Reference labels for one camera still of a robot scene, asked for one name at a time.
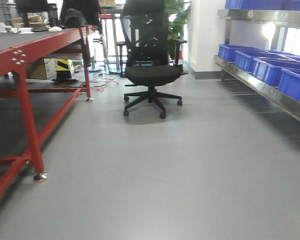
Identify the blue bin top shelf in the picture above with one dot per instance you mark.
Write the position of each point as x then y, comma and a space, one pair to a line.
282, 5

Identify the blue bin far on shelf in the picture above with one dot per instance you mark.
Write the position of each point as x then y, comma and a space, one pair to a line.
227, 51

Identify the black bag on table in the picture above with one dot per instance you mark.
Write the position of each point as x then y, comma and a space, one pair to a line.
74, 19

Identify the white computer mouse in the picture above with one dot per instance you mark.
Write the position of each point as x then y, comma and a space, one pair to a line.
55, 29

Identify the red metal workbench frame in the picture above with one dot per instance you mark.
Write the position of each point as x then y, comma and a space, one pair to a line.
16, 52

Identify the blue bin on shelf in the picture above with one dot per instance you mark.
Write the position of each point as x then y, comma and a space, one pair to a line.
290, 83
227, 51
244, 58
269, 71

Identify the black office chair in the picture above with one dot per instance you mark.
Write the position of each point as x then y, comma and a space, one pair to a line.
142, 71

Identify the cardboard box under table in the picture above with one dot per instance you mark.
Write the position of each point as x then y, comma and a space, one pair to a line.
42, 69

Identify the yellow black hazard cone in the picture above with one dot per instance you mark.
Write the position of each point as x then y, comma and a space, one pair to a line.
64, 71

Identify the green potted plant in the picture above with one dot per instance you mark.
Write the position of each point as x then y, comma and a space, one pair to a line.
176, 22

